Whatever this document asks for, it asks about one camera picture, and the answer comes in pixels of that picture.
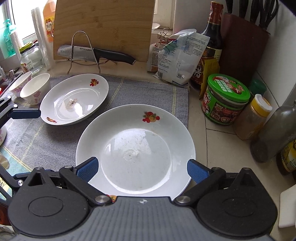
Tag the yellow packet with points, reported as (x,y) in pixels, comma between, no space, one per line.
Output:
(211,69)

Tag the white salt bag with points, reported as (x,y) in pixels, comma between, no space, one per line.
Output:
(180,62)

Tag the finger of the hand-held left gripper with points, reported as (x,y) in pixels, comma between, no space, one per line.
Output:
(18,183)
(25,113)

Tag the white plastic box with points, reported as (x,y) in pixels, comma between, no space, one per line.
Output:
(288,206)

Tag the white and orange bag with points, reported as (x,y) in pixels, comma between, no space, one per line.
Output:
(152,58)

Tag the clear pepper bottle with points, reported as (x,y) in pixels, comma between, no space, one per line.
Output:
(272,134)

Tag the white bowl with pink flowers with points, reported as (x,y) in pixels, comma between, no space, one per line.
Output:
(17,87)
(34,92)
(2,136)

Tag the container with green cap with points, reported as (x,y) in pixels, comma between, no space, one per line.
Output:
(257,87)

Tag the glass jar with green lid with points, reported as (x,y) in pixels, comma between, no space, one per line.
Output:
(32,60)

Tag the yellow label oil bottle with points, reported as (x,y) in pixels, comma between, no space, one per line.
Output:
(288,157)

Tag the bamboo cutting board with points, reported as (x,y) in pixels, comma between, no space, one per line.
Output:
(104,23)

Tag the dark wooden knife block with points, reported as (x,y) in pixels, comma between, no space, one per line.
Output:
(242,51)

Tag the green dish soap bottle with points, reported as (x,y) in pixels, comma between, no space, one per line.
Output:
(8,41)

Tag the dark soy sauce bottle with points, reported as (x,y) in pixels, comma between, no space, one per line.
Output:
(211,46)

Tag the metal sink fitting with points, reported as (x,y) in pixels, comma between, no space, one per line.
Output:
(12,73)

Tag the clear plastic bag roll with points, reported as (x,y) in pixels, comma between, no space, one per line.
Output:
(17,44)

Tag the sleeve of clear plastic cups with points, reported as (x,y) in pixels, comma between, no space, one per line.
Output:
(42,46)

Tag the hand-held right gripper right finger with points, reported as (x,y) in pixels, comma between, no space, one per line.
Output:
(196,170)

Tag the metal bag clip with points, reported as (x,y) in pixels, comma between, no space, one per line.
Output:
(163,34)

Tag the steel sink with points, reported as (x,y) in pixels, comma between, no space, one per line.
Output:
(4,78)

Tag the white plate with fruit print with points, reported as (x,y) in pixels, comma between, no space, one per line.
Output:
(69,92)
(138,129)

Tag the small white dish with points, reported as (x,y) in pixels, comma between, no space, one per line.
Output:
(156,25)

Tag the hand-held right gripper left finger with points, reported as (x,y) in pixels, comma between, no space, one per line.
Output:
(89,169)

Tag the grey and teal checked towel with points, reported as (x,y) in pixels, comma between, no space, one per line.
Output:
(138,92)

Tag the window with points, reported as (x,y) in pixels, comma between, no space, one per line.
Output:
(25,14)

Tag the orange cooking oil bottle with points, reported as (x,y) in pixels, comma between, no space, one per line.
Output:
(49,23)

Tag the sauce jar with green lid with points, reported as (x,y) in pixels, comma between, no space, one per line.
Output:
(222,104)

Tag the green bag clip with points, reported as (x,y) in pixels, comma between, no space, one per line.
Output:
(171,47)

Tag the spice bottle with yellow cap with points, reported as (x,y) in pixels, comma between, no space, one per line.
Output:
(249,120)

